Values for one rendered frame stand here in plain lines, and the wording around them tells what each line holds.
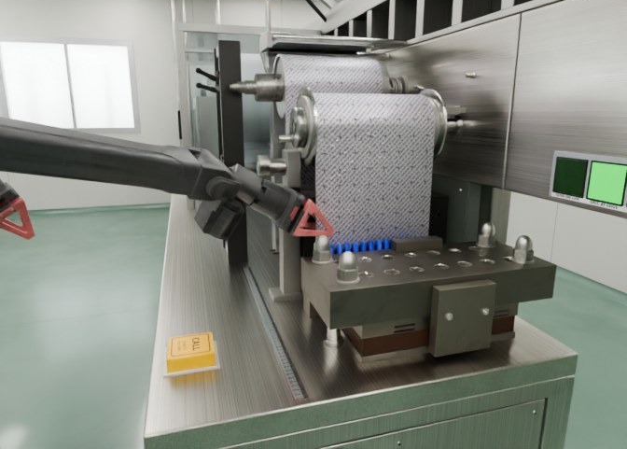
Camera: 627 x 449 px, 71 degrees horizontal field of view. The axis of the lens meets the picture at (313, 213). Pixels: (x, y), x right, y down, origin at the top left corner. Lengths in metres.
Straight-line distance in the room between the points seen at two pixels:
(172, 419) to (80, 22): 6.08
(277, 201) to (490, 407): 0.47
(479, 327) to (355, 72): 0.63
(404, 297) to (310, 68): 0.58
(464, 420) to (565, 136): 0.46
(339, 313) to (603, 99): 0.47
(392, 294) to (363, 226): 0.21
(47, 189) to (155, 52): 2.26
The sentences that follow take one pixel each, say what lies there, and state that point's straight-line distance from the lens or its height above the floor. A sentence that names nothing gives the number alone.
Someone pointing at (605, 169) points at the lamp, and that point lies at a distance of 0.71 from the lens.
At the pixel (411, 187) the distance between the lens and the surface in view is 0.86.
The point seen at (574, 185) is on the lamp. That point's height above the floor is 1.17.
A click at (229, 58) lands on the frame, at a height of 1.40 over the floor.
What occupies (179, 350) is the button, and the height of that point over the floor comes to 0.92.
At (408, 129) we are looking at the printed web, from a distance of 0.85.
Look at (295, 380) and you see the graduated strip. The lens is 0.68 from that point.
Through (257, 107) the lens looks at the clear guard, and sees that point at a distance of 1.81.
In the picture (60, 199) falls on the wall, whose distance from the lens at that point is 6.60.
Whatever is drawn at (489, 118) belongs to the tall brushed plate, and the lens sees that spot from 0.90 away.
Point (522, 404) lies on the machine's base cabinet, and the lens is 0.83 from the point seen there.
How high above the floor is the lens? 1.28
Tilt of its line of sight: 13 degrees down
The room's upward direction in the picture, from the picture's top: straight up
